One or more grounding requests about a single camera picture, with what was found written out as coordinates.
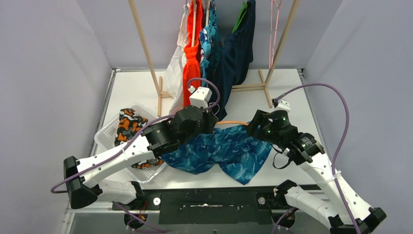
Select orange wooden hanger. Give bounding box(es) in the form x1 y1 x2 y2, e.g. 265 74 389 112
216 120 248 126

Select blue leaf print shorts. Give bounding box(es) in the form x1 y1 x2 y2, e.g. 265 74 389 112
161 125 272 185

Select pink wire hanger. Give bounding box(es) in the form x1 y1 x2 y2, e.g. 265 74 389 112
269 0 283 68

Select camouflage orange black shorts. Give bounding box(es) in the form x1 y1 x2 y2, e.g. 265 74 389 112
114 108 164 170

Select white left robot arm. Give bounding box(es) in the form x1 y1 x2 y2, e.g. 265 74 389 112
63 105 218 209

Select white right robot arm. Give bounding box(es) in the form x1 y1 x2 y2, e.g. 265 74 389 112
246 110 387 234

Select orange mesh shorts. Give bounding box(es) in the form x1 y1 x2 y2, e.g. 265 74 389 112
183 0 204 107

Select navy blue shorts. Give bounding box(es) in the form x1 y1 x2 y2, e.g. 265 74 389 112
209 0 256 121

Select teal shark print shorts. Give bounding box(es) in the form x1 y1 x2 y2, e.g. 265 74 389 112
199 0 222 80

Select green hanger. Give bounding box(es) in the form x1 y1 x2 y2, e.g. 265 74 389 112
232 1 248 33

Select left wooden hanger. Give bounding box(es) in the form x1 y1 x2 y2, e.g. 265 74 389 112
191 0 197 47

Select white garment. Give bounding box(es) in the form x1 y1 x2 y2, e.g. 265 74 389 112
164 2 190 114

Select wooden clothes rack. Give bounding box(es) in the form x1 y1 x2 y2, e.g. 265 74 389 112
128 0 300 117

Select white plastic basket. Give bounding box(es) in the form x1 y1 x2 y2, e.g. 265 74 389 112
94 103 167 184

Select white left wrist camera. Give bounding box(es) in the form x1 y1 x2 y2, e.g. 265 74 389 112
188 86 212 108

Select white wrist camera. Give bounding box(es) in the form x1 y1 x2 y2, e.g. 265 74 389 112
272 98 291 113
188 86 212 108

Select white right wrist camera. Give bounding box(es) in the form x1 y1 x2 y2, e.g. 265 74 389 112
272 98 291 113

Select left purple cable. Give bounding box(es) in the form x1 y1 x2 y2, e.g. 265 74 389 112
50 78 222 234

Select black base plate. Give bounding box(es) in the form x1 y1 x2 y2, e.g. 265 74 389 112
112 186 296 234

